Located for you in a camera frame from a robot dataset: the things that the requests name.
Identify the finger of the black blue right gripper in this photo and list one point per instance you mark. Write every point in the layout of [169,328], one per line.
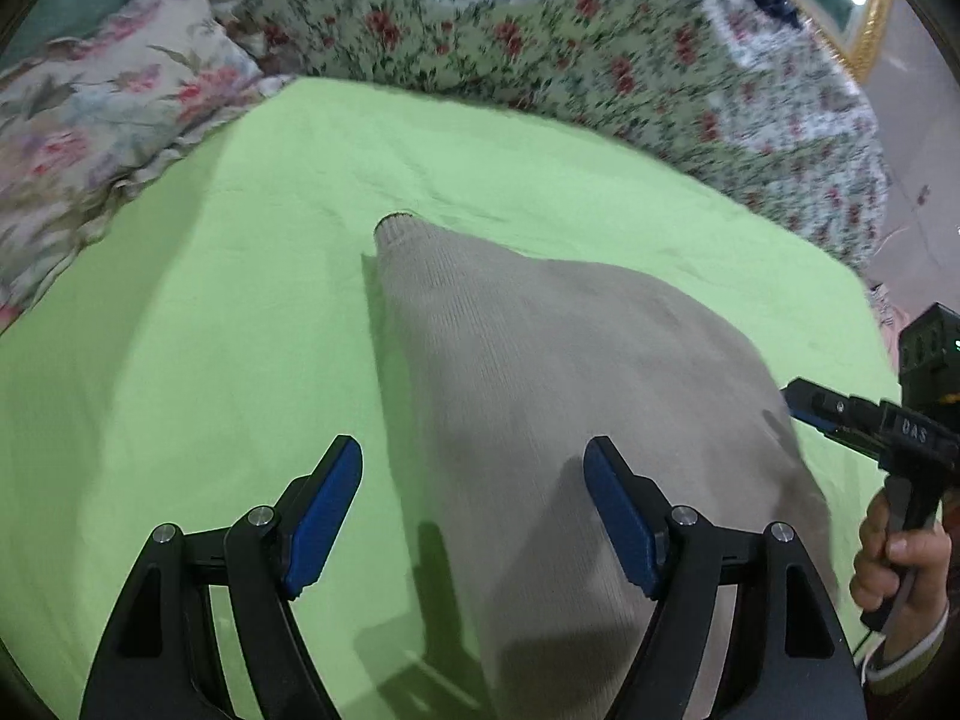
[849,421]

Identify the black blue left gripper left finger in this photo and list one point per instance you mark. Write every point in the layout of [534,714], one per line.
[159,657]

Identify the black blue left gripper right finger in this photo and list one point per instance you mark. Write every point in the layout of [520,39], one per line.
[787,656]

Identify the beige knit sweater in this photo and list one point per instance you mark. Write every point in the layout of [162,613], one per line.
[515,364]

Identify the red sleeve right forearm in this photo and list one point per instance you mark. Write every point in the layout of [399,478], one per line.
[882,675]

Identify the person's right hand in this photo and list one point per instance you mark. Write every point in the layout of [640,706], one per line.
[923,553]

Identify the lime green bed sheet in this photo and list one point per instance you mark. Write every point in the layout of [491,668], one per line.
[226,330]

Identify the red floral white quilt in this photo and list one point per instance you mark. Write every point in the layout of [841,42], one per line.
[750,104]

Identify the pastel floral pillow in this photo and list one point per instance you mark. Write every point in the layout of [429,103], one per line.
[87,123]

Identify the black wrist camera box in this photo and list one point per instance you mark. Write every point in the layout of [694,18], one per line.
[928,359]

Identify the gold framed wall picture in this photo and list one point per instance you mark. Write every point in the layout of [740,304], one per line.
[855,7]

